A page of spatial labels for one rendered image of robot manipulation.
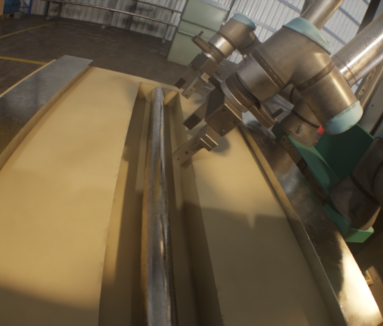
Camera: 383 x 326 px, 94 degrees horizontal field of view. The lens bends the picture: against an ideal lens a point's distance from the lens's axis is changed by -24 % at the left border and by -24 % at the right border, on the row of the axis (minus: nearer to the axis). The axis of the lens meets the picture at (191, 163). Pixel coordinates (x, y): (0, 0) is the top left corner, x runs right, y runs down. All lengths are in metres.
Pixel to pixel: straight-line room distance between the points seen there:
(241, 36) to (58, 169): 0.68
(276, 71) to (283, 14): 9.67
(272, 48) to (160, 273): 0.39
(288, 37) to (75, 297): 0.48
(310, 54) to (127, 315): 0.50
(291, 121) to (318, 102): 0.62
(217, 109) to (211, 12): 4.80
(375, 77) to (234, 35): 0.61
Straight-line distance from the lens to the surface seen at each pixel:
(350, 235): 0.75
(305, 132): 1.03
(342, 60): 0.57
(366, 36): 0.60
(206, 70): 0.77
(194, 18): 5.12
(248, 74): 0.41
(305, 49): 0.41
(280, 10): 10.01
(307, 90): 0.42
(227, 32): 0.82
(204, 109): 0.54
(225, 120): 0.41
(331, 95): 0.42
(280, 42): 0.41
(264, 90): 0.41
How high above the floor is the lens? 1.00
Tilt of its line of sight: 33 degrees down
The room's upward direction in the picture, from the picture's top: 24 degrees clockwise
